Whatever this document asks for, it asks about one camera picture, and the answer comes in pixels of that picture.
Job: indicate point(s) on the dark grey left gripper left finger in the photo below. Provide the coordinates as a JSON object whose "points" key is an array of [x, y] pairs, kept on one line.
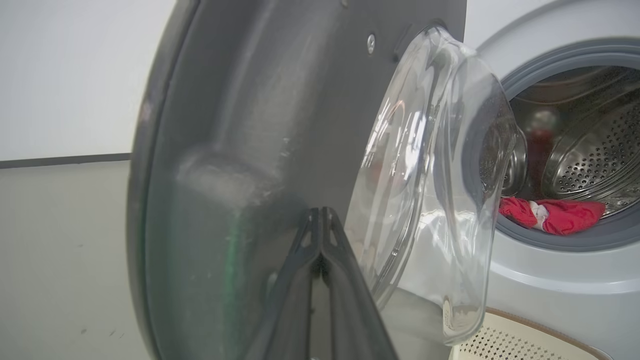
{"points": [[290, 310]]}

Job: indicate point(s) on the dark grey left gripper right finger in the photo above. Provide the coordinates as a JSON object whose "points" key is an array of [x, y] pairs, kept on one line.
{"points": [[355, 310]]}

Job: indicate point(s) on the washing machine door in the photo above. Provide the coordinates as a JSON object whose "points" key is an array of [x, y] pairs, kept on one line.
{"points": [[240, 150]]}

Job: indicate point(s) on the red and white garment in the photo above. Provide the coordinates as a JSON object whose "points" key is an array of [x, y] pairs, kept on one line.
{"points": [[570, 217]]}

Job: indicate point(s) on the cream perforated basket brown rim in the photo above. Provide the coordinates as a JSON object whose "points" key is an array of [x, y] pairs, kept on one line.
{"points": [[505, 342]]}

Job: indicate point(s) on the white front-load washing machine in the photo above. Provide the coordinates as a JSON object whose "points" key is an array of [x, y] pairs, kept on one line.
{"points": [[550, 280]]}

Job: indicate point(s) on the stainless steel washing machine drum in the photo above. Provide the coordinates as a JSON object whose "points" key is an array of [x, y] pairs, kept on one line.
{"points": [[595, 155]]}

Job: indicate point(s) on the dark grey baseboard strip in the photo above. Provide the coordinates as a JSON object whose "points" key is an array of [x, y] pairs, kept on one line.
{"points": [[60, 160]]}

